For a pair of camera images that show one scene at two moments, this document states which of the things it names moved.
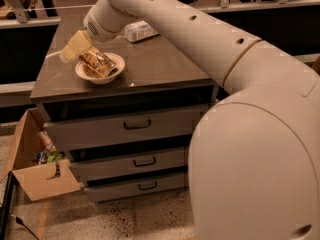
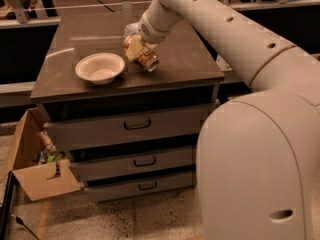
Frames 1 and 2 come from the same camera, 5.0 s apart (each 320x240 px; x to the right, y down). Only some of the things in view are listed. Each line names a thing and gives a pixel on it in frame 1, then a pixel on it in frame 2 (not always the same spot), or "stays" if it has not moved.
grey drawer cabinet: [130, 136] stays
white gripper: [100, 26] → [149, 31]
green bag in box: [53, 158] stays
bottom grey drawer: [157, 183] stays
